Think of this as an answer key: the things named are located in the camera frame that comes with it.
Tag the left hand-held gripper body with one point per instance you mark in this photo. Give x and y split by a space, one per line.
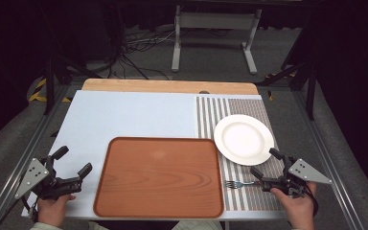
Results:
57 187

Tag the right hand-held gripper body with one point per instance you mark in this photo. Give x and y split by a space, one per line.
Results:
292 179

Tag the silver fork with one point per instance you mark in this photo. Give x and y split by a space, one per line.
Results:
236 184

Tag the person's left hand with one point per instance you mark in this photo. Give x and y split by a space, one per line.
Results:
52 211

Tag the person's right hand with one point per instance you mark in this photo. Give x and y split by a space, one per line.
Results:
298 209

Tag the striped woven placemat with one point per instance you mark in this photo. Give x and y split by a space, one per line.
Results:
252 198

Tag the white round plate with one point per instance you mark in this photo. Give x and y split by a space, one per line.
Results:
243 140

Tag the black tripod stand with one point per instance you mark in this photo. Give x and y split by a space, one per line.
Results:
49 89
310 86

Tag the pale blue board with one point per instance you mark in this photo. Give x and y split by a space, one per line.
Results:
124 115

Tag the brown wood-grain tray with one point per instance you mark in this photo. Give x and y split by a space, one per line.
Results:
159 179

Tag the white metal stand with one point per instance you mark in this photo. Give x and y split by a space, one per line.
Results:
215 21

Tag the aluminium frame rail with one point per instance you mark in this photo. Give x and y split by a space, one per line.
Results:
329 159
16 159

